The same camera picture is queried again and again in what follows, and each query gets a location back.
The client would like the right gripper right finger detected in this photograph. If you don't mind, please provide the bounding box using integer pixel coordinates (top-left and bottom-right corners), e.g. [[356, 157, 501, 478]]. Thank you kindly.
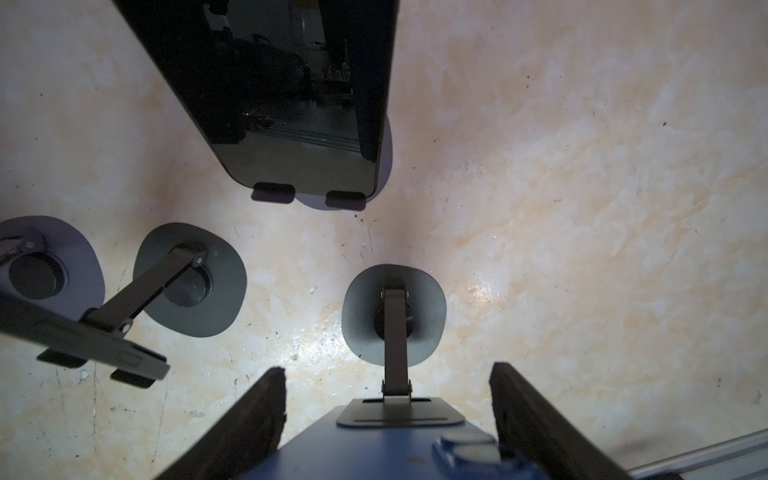
[[489, 362, 630, 479]]

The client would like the black phone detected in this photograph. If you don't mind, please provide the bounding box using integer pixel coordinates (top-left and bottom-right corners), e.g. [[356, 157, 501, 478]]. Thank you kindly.
[[117, 1, 399, 195], [1, 293, 170, 389], [242, 407, 548, 479]]

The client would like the grey phone stand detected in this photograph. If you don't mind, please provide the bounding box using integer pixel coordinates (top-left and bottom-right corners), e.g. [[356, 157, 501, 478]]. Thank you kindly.
[[1, 215, 105, 321], [35, 221, 248, 389], [337, 264, 465, 428]]

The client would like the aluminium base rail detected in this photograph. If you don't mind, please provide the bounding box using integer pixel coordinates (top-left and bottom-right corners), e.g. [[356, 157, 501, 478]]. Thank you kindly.
[[629, 429, 767, 480]]

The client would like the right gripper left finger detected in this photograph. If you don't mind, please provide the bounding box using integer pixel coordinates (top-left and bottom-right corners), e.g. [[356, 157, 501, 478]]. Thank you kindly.
[[159, 367, 287, 479]]

